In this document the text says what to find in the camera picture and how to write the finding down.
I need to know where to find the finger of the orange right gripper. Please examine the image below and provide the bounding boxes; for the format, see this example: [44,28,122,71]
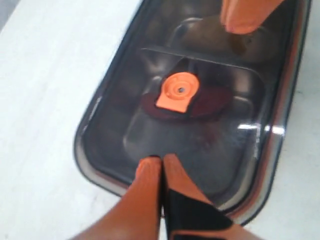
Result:
[221,0,283,35]

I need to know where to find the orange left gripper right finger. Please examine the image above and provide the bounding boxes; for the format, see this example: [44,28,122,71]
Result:
[163,154,260,240]

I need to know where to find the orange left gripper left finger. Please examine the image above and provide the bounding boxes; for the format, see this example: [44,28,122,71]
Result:
[73,156,162,240]

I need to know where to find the dark transparent box lid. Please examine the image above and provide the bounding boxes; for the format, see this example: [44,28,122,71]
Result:
[73,0,310,221]

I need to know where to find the red toy sausage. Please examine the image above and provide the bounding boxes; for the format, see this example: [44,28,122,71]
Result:
[140,86,234,123]

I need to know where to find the stainless steel lunch box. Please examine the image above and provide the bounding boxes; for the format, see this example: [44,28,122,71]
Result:
[73,0,313,226]

